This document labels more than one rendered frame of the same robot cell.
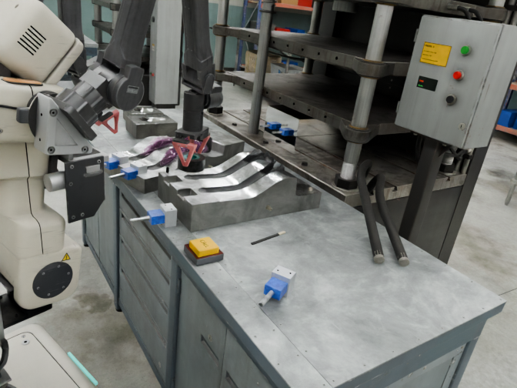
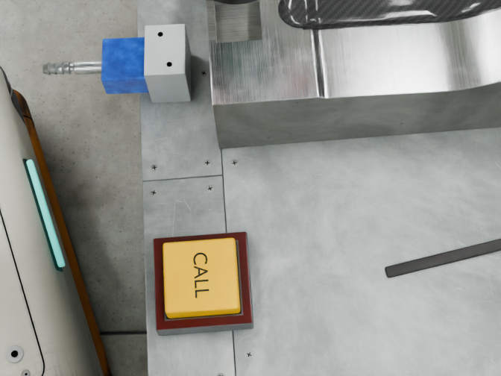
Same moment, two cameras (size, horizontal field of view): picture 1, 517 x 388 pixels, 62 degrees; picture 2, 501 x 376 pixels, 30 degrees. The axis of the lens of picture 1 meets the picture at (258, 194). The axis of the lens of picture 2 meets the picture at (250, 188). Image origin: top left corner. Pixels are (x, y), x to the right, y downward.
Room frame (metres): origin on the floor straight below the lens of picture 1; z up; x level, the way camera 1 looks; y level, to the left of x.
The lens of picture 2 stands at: (0.86, -0.04, 1.57)
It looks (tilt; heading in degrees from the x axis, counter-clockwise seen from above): 69 degrees down; 37
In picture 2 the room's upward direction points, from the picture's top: 5 degrees counter-clockwise
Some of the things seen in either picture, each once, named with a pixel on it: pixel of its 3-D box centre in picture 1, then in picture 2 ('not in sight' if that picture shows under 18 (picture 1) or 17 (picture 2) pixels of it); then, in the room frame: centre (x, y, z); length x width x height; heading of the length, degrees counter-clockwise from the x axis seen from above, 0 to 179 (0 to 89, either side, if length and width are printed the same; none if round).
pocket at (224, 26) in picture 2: (187, 198); (234, 25); (1.19, 0.21, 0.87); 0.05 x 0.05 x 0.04; 36
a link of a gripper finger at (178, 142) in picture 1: (188, 149); not in sight; (1.17, 0.22, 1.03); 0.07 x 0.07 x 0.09; 78
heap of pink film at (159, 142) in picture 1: (178, 145); not in sight; (1.59, 0.33, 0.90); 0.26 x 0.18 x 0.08; 143
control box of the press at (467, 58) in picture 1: (413, 215); not in sight; (1.61, -0.63, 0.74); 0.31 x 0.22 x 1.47; 36
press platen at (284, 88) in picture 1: (328, 108); not in sight; (2.35, -0.31, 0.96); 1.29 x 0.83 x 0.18; 36
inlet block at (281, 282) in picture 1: (273, 290); not in sight; (0.85, -0.07, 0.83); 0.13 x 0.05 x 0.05; 155
